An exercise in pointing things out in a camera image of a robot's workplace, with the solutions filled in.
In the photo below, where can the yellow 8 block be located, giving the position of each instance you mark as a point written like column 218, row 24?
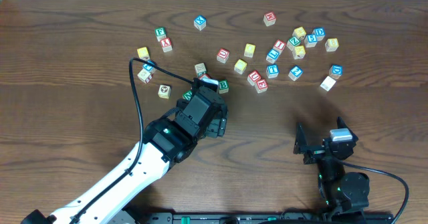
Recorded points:
column 331, row 44

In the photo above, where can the green Z block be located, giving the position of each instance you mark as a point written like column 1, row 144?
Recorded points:
column 293, row 42

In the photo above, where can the yellow block lower middle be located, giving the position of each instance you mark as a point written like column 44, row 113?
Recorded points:
column 240, row 66

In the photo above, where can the red U block upper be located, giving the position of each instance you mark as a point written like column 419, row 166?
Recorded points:
column 223, row 55

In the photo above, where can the green B block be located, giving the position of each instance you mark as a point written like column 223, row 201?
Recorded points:
column 223, row 86

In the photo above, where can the blue P block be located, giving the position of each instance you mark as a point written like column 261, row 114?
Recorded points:
column 149, row 68

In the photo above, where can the beige block with green side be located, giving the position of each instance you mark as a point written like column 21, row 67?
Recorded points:
column 200, row 69

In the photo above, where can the blue d block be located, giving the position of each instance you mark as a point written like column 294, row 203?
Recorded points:
column 319, row 33
column 335, row 71

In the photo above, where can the beige picture block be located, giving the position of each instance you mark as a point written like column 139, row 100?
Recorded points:
column 164, row 91

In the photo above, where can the green F block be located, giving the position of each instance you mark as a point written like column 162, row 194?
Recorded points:
column 160, row 33

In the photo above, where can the green N block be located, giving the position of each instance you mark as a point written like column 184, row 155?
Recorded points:
column 188, row 95

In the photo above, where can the blue 5 block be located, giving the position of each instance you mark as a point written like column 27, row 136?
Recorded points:
column 310, row 40

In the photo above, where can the red I block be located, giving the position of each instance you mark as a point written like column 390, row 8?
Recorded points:
column 279, row 46

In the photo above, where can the red A block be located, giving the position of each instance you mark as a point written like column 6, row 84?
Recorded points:
column 204, row 76

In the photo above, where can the blue D block upper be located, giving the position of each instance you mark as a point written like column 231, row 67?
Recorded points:
column 319, row 33

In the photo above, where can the beige block red side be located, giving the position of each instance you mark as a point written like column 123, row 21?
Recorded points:
column 144, row 76

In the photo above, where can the blue X block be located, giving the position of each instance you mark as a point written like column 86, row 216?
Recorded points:
column 200, row 22

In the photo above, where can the blue D block lower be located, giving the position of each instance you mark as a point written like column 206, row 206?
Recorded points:
column 335, row 71

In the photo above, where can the red Y block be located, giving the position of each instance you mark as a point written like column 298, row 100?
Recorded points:
column 166, row 44

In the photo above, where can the yellow block below Z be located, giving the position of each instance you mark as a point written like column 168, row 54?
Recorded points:
column 299, row 52

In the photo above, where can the red e block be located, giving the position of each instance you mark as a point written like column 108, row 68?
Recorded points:
column 269, row 18
column 261, row 86

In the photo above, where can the blue L block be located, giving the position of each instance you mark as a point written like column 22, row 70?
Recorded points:
column 272, row 56

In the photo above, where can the plain white block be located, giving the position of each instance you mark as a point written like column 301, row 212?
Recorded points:
column 328, row 83

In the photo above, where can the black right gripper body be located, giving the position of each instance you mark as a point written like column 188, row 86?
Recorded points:
column 316, row 152

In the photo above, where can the yellow block far left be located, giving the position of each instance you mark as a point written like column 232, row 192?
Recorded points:
column 143, row 53

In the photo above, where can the blue T block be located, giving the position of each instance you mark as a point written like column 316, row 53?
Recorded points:
column 272, row 71

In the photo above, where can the red E block lower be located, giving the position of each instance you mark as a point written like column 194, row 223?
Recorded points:
column 261, row 86

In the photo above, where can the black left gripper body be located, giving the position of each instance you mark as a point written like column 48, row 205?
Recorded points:
column 207, row 90

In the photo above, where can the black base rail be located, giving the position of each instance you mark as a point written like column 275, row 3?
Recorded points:
column 287, row 217

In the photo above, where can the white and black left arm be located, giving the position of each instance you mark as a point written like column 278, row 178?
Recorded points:
column 165, row 142

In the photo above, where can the yellow block top right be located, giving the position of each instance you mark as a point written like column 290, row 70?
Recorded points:
column 299, row 33

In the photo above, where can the blue 2 block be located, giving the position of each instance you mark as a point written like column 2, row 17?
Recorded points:
column 295, row 73

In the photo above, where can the yellow block upper middle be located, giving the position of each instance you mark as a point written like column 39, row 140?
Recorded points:
column 249, row 50

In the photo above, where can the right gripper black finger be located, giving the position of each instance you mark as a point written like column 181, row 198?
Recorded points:
column 300, row 141
column 340, row 123

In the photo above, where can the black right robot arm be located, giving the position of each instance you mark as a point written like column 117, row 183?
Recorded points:
column 344, row 192

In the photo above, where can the red E block top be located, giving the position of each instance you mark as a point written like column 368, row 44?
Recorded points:
column 269, row 18

